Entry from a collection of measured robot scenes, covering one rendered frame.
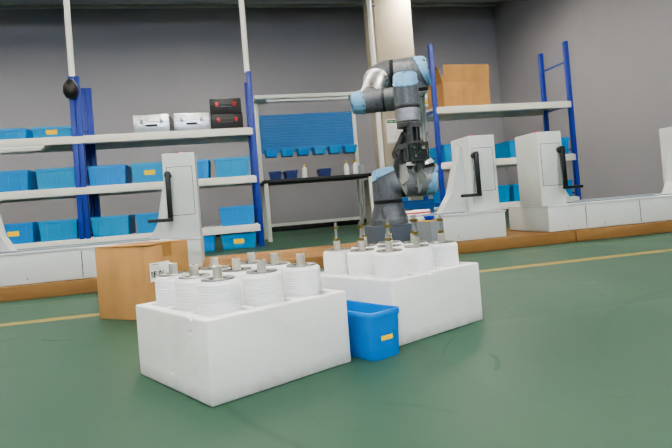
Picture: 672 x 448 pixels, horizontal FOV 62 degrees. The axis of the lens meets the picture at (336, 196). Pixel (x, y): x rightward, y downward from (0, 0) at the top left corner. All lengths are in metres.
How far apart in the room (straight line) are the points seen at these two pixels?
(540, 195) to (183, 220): 2.49
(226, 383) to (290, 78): 9.20
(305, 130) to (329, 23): 3.44
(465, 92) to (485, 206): 3.17
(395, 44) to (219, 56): 3.37
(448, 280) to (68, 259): 2.51
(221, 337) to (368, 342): 0.40
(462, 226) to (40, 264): 2.65
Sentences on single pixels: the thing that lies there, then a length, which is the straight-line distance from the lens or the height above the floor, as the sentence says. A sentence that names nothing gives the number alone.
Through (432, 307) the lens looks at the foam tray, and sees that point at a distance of 1.66.
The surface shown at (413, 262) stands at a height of 0.21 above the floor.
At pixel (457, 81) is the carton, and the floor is 1.75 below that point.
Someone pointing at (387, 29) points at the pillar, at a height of 2.86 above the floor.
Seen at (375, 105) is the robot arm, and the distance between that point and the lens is 1.79.
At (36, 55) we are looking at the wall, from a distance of 10.65.
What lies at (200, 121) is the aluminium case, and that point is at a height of 1.42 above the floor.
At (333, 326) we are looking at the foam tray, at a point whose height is 0.10.
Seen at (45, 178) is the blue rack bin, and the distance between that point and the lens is 6.45.
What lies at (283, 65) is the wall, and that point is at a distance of 10.30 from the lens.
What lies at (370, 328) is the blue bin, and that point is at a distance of 1.43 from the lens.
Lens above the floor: 0.40
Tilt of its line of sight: 1 degrees up
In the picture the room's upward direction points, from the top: 5 degrees counter-clockwise
